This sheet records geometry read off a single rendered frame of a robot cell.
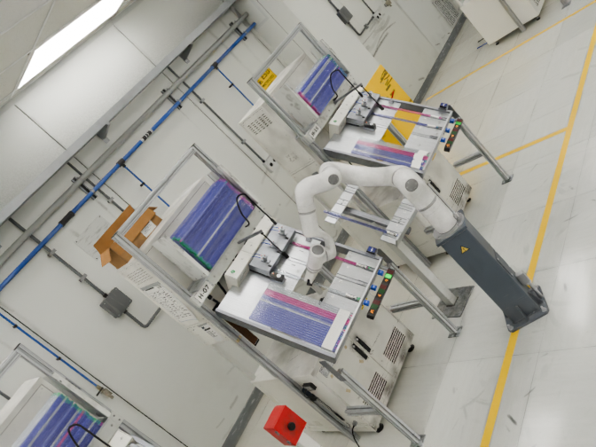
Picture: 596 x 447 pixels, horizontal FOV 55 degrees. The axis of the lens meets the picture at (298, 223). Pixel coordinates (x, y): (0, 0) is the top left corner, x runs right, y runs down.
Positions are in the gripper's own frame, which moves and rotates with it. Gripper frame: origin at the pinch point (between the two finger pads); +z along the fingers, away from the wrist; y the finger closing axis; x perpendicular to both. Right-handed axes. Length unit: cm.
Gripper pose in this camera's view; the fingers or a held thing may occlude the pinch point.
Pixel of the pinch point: (310, 281)
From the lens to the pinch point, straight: 324.4
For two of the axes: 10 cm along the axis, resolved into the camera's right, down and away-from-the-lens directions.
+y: -4.3, 6.9, -5.8
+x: 9.0, 4.0, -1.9
